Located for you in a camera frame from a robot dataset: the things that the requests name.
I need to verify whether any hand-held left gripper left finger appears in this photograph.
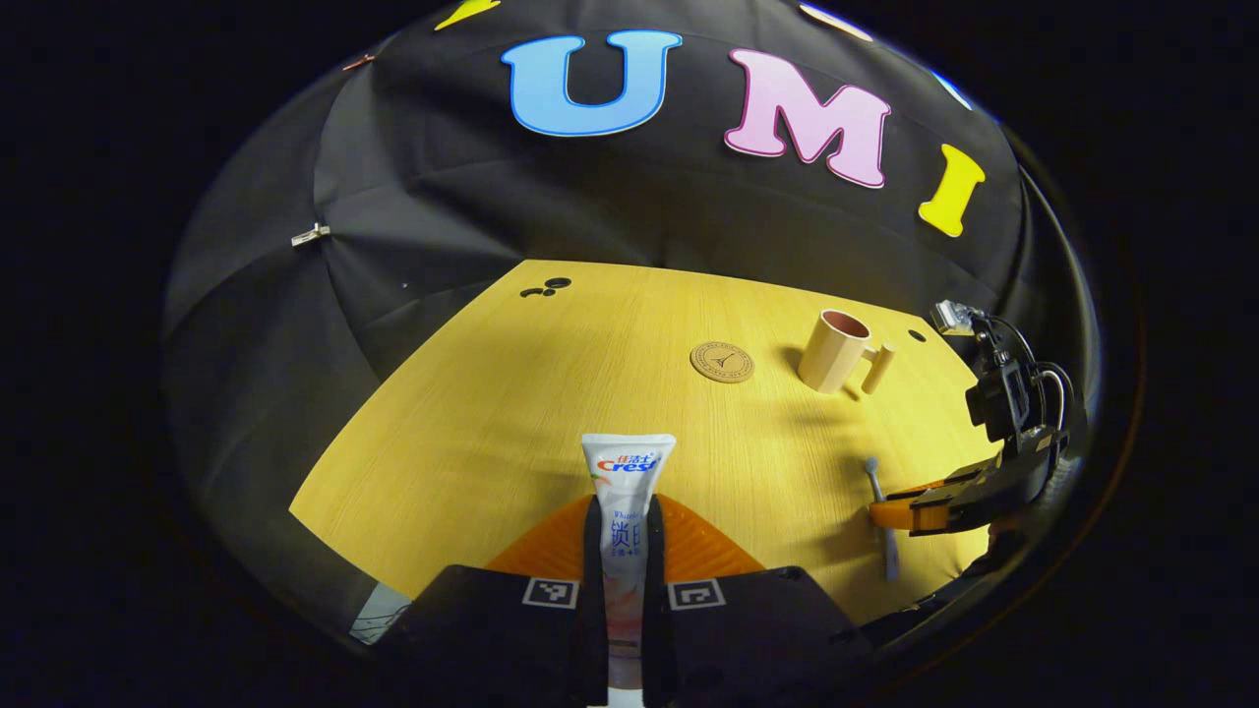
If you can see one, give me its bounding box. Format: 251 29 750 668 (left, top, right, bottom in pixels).
379 495 609 708

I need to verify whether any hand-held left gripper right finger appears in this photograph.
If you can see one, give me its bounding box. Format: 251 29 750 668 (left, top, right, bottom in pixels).
644 495 876 708

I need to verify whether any white toothbrush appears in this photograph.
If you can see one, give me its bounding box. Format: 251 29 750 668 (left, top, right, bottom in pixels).
864 456 902 583

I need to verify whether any beige cup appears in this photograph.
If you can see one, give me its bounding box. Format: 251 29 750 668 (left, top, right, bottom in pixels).
797 309 898 396

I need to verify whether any white toothpaste tube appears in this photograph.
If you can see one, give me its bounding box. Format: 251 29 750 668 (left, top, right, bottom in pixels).
580 433 678 708

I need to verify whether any round wooden coaster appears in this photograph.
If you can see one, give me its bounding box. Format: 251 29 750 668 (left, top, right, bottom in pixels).
689 340 756 384

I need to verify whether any black backdrop cloth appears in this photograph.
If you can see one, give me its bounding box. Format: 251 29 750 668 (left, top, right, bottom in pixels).
162 0 1093 630

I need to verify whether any thin gripper cable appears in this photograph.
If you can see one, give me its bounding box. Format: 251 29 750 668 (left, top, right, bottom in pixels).
1033 361 1080 434
984 313 1038 367

